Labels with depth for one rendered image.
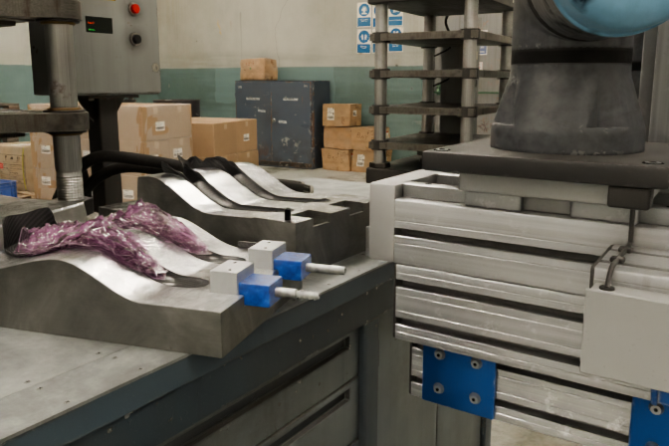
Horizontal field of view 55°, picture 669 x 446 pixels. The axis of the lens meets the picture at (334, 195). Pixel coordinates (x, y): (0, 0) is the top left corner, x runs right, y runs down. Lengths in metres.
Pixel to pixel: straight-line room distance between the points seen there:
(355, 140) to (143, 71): 6.12
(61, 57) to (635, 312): 1.34
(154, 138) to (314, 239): 4.03
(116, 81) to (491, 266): 1.34
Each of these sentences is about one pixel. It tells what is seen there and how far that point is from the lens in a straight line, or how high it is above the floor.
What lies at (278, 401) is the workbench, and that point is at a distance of 1.04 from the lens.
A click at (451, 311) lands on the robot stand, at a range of 0.71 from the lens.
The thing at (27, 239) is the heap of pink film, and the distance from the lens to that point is 1.00.
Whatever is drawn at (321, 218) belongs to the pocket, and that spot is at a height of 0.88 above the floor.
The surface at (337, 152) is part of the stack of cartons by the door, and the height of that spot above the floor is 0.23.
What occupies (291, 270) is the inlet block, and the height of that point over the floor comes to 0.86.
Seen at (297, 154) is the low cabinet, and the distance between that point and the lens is 8.17.
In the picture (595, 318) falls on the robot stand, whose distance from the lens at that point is 0.54.
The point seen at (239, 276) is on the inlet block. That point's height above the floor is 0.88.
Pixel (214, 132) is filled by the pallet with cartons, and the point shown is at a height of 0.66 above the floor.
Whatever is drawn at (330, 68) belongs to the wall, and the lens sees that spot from 8.47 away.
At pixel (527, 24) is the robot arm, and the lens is 0.67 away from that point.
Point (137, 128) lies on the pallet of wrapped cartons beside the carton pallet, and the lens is 4.93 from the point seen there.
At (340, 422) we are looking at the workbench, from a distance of 1.21.
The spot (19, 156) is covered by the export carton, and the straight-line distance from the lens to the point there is 6.31.
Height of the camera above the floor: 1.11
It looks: 10 degrees down
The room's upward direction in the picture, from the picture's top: straight up
